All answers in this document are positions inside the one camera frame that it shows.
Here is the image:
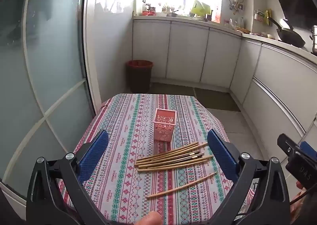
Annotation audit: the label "patterned striped tablecloth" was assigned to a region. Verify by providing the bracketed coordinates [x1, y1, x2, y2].
[59, 93, 255, 225]

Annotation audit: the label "pink perforated utensil holder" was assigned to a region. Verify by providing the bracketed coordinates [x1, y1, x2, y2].
[154, 108, 178, 142]

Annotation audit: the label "yellow-green plastic bag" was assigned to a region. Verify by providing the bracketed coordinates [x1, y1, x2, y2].
[190, 0, 211, 16]

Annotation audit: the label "slim bamboo chopstick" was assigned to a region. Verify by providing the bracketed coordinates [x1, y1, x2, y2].
[147, 172, 218, 199]

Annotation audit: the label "person's left hand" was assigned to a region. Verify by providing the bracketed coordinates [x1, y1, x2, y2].
[135, 211, 162, 225]

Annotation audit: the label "frosted glass sliding door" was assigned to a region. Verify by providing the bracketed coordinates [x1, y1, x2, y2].
[0, 0, 97, 199]

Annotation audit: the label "wall spice rack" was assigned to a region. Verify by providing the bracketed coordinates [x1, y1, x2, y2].
[253, 9, 273, 26]

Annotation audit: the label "white kitchen countertop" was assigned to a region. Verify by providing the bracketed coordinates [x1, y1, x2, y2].
[132, 15, 317, 65]

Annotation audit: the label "steel pot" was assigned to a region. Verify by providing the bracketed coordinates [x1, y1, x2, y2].
[309, 25, 317, 54]

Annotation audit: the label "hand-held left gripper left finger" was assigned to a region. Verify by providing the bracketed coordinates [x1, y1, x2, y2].
[26, 130, 117, 225]

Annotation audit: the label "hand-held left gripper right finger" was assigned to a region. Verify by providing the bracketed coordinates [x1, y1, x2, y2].
[207, 129, 290, 225]

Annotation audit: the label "person's right hand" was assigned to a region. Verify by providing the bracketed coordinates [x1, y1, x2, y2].
[290, 181, 317, 223]

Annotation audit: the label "dark floor mat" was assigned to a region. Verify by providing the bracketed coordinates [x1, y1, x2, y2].
[150, 82, 241, 112]

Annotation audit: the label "pile of bamboo chopsticks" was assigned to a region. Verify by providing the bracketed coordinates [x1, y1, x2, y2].
[134, 141, 214, 172]

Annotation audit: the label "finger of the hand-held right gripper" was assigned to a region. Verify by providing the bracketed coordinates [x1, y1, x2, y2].
[300, 141, 317, 160]
[277, 134, 302, 159]

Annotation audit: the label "red-rimmed dark trash bin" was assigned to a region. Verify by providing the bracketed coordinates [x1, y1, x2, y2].
[126, 60, 153, 93]

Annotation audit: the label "white lower kitchen cabinets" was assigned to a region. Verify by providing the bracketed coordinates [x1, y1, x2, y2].
[132, 19, 317, 141]

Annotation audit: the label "black wok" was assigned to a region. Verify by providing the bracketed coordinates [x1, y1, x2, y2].
[267, 17, 306, 48]

